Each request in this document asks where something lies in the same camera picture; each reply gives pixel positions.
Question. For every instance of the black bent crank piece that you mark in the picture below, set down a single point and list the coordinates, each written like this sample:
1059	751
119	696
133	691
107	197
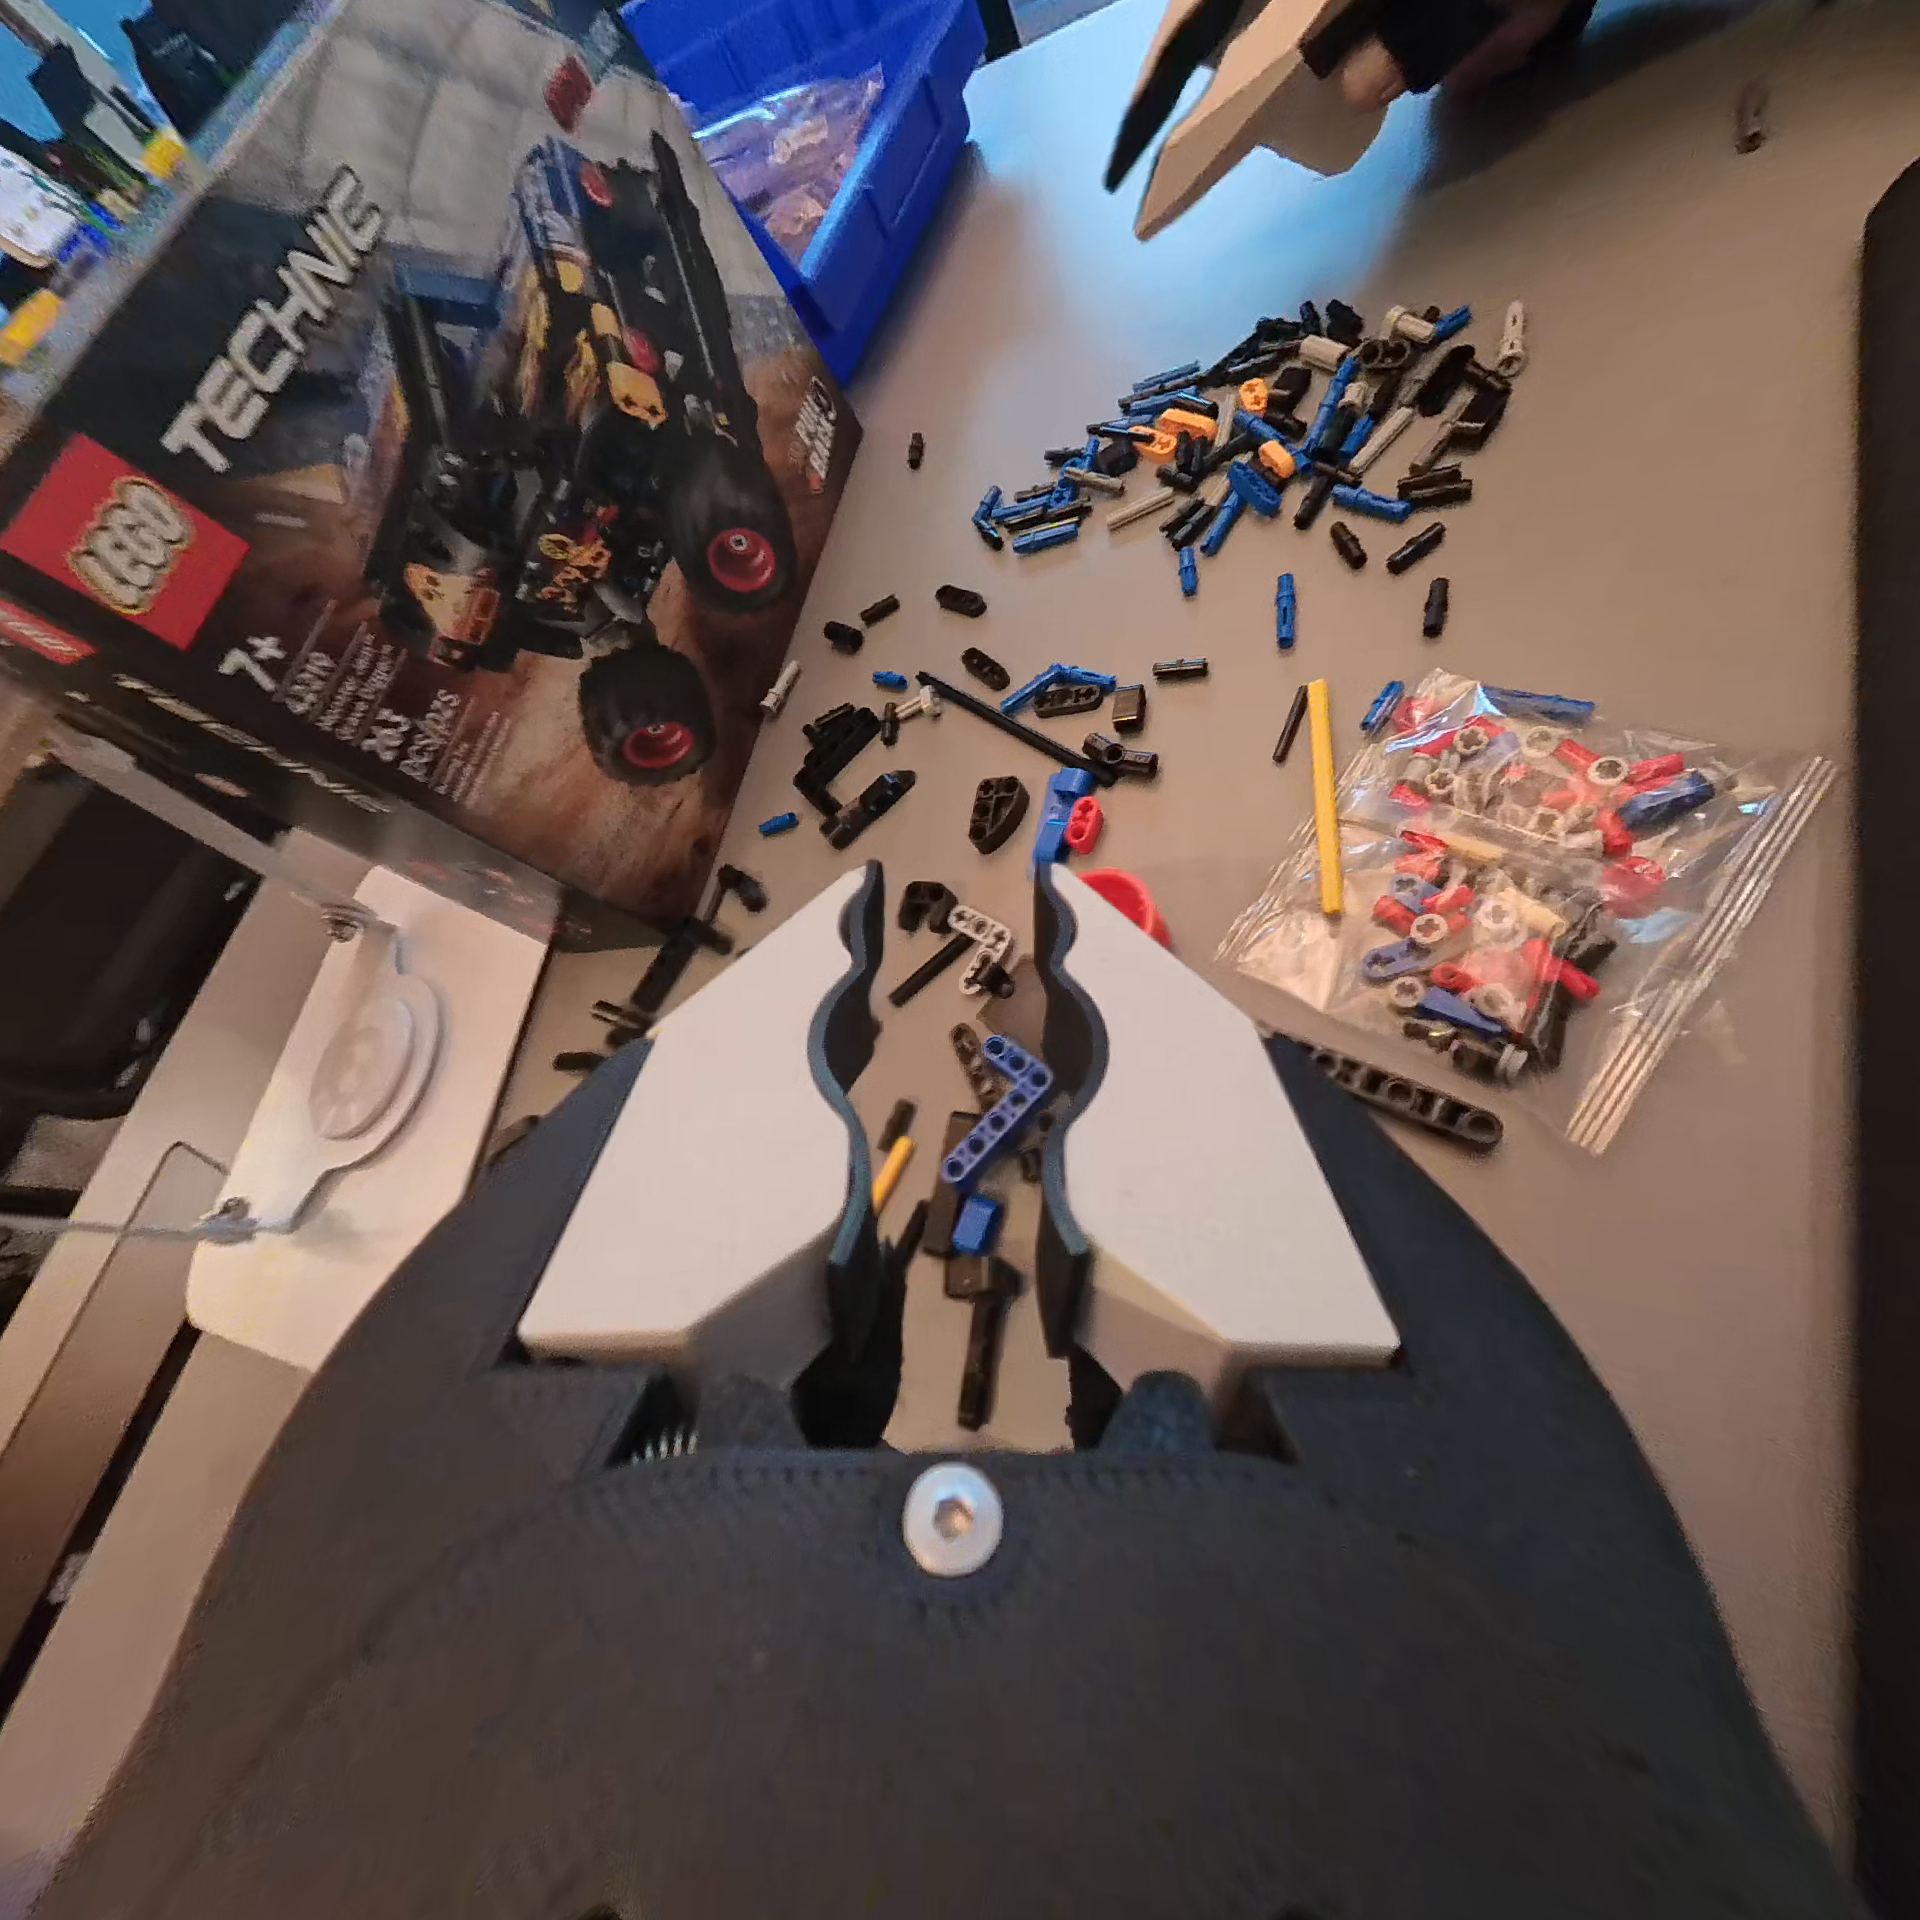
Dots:
730	900

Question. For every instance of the long yellow axle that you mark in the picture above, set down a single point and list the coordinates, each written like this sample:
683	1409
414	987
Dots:
1323	793

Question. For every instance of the small blue connector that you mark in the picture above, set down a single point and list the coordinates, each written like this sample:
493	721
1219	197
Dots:
974	1223

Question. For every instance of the small red connector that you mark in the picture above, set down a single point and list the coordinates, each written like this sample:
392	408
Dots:
1081	820

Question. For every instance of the dark grey L-beam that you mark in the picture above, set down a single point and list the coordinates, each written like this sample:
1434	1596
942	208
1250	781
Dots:
930	906

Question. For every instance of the light grey cross-hole L-beam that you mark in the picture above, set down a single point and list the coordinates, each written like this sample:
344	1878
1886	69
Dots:
985	938

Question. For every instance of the clear plastic bag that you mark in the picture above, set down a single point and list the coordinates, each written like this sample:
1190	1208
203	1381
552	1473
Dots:
795	163

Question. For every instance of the black dimpled pad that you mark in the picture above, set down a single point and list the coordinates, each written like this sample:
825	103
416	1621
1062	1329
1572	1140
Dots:
1893	900

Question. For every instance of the clear bag of mixed parts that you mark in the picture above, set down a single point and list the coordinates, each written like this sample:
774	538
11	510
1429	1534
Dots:
1530	900

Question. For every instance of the blue curved slope piece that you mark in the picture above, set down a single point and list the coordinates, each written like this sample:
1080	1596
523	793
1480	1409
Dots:
1059	841

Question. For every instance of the grey connector pin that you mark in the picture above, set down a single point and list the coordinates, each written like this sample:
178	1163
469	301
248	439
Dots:
925	696
782	688

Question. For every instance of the long black axle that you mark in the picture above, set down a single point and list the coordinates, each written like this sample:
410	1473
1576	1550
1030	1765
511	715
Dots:
1005	718

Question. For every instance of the thin short black axle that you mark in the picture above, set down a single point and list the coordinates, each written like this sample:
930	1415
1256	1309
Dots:
1291	721

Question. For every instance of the black toy set box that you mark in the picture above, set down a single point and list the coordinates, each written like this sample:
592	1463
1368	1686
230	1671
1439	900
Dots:
453	450

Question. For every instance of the white booklet stand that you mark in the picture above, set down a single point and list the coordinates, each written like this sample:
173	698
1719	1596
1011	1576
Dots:
377	1049

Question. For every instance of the short black three-hole beam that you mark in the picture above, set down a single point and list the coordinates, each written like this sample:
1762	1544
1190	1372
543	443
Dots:
1071	698

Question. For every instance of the small black curved piece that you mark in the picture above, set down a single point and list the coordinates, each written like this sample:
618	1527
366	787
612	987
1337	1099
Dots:
1131	707

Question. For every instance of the blue angled beam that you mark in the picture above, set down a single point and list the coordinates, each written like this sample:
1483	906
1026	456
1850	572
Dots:
991	1123

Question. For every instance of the red toy wheel hub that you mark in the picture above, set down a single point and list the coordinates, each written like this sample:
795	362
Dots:
1123	900

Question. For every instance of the black angled connector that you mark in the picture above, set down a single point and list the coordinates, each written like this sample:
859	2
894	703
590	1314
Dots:
1121	755

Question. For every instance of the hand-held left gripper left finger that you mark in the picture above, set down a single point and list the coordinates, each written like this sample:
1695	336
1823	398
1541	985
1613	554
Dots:
675	1200

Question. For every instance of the pile of small connector pins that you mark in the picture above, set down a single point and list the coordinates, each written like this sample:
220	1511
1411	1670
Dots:
1274	434

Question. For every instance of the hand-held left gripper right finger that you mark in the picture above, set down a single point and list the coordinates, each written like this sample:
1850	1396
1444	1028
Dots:
1229	1200

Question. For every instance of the long black beam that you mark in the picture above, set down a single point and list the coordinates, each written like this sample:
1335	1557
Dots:
1411	1096

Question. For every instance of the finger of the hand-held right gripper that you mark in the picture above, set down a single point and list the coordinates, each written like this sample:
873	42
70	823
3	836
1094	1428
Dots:
1274	76
1178	89

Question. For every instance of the black curved slope piece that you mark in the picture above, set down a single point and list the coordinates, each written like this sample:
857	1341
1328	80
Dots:
997	812

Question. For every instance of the blue plastic bin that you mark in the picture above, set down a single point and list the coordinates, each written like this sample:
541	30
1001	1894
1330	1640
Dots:
886	151

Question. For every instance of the black beam with blue pin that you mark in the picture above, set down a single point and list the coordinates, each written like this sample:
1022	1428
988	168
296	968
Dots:
839	766

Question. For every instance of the black T-shaped axle piece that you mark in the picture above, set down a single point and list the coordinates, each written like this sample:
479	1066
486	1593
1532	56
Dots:
985	1320

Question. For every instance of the person's right hand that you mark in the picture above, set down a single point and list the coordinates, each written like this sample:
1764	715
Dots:
1372	76

